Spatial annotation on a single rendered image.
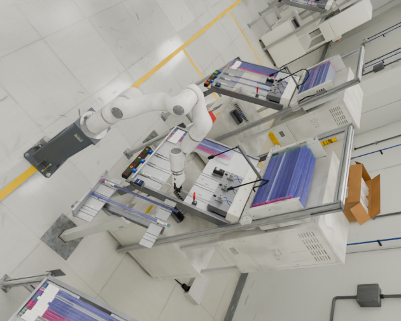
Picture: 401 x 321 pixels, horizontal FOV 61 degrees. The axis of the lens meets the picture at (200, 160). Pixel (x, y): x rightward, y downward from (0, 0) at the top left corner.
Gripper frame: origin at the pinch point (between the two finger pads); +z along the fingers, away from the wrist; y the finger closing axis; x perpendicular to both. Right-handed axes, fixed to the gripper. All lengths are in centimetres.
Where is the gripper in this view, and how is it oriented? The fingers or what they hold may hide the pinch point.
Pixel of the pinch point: (179, 188)
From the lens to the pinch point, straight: 224.1
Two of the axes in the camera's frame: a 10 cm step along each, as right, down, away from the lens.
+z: 0.1, 7.7, 6.3
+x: -9.2, -2.4, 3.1
